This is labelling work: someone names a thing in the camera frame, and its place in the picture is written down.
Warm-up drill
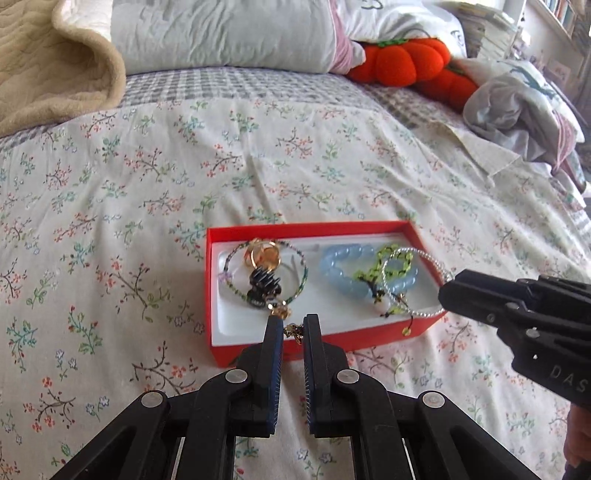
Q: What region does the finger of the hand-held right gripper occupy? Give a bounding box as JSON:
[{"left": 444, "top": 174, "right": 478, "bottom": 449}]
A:
[
  {"left": 438, "top": 270, "right": 591, "bottom": 408},
  {"left": 519, "top": 275, "right": 591, "bottom": 319}
]

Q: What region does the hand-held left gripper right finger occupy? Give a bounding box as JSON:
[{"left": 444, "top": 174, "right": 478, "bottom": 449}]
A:
[{"left": 303, "top": 314, "right": 541, "bottom": 480}]

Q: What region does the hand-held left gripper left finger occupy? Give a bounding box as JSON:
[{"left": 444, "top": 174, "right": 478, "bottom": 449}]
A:
[{"left": 48, "top": 316, "right": 284, "bottom": 480}]

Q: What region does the small gold earring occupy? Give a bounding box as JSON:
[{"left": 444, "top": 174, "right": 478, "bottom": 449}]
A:
[{"left": 269, "top": 302, "right": 306, "bottom": 346}]

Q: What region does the red box with white insert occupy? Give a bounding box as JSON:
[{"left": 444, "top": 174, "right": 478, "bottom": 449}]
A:
[{"left": 205, "top": 220, "right": 455, "bottom": 368}]

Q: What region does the black hair claw clip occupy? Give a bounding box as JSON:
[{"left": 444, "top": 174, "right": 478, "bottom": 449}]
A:
[{"left": 245, "top": 266, "right": 283, "bottom": 309}]

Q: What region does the thin multicolour bead bracelet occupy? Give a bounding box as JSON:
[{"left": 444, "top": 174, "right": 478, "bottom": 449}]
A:
[{"left": 222, "top": 239, "right": 309, "bottom": 309}]

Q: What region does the green bead bracelet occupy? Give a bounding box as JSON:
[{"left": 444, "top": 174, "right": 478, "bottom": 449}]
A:
[{"left": 353, "top": 246, "right": 416, "bottom": 335}]

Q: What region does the clear bead bracelet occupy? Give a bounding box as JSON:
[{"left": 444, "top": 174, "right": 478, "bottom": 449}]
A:
[{"left": 381, "top": 247, "right": 455, "bottom": 320}]

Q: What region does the crumpled grey white cloth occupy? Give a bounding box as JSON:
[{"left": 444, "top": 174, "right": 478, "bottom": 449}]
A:
[{"left": 463, "top": 59, "right": 588, "bottom": 195}]

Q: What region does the floral bedsheet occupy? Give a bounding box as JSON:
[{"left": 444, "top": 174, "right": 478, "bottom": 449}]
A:
[{"left": 0, "top": 95, "right": 591, "bottom": 480}]

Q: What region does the stack of books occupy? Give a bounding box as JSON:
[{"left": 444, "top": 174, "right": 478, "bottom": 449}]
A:
[{"left": 441, "top": 0, "right": 525, "bottom": 61}]

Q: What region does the bookshelf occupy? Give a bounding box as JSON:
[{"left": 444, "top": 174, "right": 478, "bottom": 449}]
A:
[{"left": 529, "top": 0, "right": 591, "bottom": 51}]

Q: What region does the large orange pumpkin plush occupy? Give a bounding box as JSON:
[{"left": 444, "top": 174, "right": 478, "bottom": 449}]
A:
[{"left": 347, "top": 37, "right": 452, "bottom": 87}]

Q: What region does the white printed pillow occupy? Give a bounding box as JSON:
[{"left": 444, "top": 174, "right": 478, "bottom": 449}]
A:
[{"left": 344, "top": 0, "right": 468, "bottom": 60}]

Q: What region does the beige blanket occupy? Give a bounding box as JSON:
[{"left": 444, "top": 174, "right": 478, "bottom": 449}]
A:
[{"left": 0, "top": 0, "right": 127, "bottom": 137}]

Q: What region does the blue bead bracelet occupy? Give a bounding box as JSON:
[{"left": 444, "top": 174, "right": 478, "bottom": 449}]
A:
[{"left": 320, "top": 244, "right": 420, "bottom": 297}]

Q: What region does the gold ring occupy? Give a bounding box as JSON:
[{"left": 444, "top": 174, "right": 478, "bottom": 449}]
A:
[{"left": 242, "top": 239, "right": 282, "bottom": 271}]

